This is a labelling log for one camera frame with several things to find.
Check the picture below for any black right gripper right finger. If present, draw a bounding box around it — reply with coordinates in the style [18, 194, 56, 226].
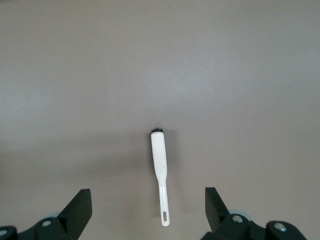
[201, 187, 311, 240]

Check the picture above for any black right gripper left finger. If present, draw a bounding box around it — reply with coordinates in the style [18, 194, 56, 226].
[0, 188, 93, 240]

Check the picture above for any pale pink black-bristle hand brush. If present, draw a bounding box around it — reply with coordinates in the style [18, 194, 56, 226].
[150, 127, 171, 228]

